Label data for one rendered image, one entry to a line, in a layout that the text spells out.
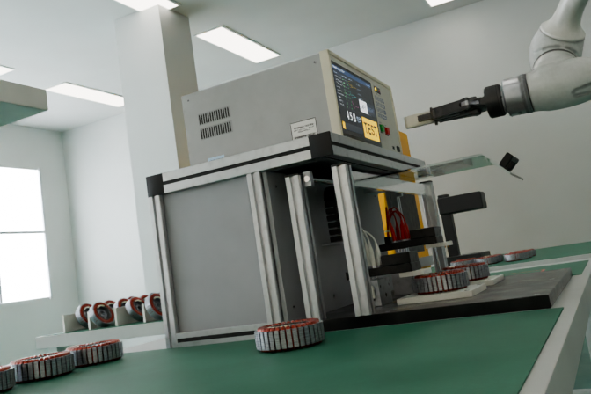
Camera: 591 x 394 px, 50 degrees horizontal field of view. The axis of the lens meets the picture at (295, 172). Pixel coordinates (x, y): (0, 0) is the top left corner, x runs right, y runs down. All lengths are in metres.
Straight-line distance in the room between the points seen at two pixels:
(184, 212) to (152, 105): 4.27
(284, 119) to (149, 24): 4.46
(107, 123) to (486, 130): 5.09
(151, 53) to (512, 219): 3.81
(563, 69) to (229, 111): 0.74
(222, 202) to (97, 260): 7.89
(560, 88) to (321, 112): 0.52
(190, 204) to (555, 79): 0.83
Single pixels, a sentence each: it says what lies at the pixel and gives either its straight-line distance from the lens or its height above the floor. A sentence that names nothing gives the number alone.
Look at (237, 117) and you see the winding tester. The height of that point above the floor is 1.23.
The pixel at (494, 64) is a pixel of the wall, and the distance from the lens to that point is 6.88.
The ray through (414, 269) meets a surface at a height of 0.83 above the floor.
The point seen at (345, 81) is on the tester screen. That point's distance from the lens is 1.43.
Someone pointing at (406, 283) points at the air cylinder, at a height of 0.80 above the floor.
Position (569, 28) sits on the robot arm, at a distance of 1.61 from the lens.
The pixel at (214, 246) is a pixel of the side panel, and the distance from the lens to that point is 1.32.
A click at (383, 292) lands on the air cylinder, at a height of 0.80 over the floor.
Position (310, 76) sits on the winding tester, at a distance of 1.38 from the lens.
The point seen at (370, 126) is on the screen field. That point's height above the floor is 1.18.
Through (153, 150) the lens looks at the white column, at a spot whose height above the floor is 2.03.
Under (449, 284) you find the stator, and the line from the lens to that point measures 1.29.
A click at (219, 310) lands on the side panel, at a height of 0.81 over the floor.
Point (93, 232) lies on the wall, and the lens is 9.21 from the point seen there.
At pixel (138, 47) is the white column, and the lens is 5.82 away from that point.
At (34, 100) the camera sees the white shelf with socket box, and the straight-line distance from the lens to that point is 1.05.
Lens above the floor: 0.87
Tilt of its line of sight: 9 degrees up
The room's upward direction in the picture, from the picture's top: 9 degrees counter-clockwise
